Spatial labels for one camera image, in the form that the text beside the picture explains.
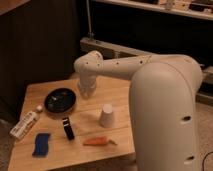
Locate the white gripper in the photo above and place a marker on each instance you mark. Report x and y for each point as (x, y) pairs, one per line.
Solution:
(86, 89)

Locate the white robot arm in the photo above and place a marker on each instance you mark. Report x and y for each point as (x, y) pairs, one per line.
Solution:
(162, 108)

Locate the wooden table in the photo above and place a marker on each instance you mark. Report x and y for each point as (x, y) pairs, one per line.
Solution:
(85, 124)

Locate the small white cube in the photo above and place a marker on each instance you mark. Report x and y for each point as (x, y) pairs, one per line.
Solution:
(39, 108)

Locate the orange carrot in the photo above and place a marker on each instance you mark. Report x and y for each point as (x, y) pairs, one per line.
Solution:
(98, 141)

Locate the blue sponge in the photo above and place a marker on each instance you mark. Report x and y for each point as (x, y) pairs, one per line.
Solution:
(41, 147)

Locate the metal pole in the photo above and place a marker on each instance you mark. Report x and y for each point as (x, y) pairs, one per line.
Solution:
(90, 31)

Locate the wooden shelf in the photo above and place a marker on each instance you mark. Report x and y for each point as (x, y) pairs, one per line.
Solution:
(176, 7)

